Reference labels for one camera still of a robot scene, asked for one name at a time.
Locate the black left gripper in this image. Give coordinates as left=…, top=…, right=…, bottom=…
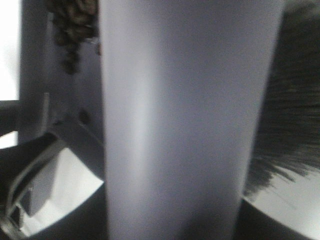
left=0, top=99, right=60, bottom=240

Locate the purple dustpan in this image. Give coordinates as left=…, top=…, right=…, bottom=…
left=18, top=0, right=105, bottom=179

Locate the pile of coffee beans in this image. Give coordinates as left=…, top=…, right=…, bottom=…
left=44, top=0, right=99, bottom=75

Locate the purple hand brush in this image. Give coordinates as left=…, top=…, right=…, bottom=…
left=99, top=0, right=320, bottom=240

